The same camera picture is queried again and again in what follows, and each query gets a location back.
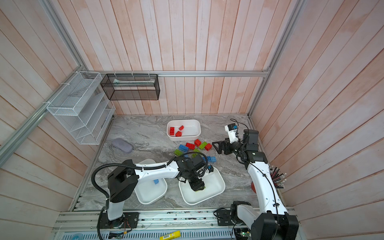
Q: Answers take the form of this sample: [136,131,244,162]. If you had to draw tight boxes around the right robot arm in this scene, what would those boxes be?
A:
[212,124,299,240]

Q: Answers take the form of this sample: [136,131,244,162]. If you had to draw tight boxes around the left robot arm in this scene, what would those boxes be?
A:
[91,153,214,230]

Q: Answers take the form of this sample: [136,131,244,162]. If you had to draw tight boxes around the white bin with red legos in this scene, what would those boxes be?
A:
[167,119,202,142]

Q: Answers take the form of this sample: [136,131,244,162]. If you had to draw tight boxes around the red lego lying sideways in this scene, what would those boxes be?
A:
[205,144,212,151]

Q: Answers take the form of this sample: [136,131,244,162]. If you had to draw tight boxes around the light blue square lego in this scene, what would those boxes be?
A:
[207,156,217,163]

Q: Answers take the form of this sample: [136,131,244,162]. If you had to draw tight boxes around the green lego beside red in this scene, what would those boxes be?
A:
[199,142,208,150]

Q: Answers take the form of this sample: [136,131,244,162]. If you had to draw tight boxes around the long red lego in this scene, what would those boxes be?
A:
[186,143,196,150]

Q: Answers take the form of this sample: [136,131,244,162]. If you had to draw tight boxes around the white bin front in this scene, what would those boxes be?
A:
[179,167,226,206]

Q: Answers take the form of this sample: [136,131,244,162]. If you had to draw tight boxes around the red cup with pencils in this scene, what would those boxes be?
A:
[248,162,287,196]

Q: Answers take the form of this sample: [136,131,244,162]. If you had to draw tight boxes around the white bin left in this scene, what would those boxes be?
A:
[135,170,168,205]

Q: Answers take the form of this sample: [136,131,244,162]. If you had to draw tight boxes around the grey pouch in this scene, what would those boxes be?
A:
[112,138,133,154]

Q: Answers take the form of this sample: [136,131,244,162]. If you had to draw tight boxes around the yellow marker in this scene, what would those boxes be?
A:
[159,231,181,240]

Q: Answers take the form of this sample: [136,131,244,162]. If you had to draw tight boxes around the black mesh basket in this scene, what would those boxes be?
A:
[101,74,161,101]

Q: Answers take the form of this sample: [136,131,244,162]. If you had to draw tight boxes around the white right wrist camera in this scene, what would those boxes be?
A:
[225,123,239,144]

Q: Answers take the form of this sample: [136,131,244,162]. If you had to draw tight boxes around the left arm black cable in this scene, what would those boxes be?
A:
[90,151,209,240]

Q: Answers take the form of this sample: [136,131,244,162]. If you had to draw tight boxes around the white wire shelf rack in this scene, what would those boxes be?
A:
[47,72,116,145]

